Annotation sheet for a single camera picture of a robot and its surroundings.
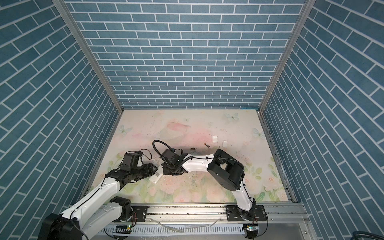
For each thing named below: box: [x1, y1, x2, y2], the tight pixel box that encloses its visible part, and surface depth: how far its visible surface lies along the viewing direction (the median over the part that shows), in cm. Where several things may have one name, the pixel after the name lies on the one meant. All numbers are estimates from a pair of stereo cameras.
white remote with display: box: [149, 167, 163, 184], surface depth 86 cm
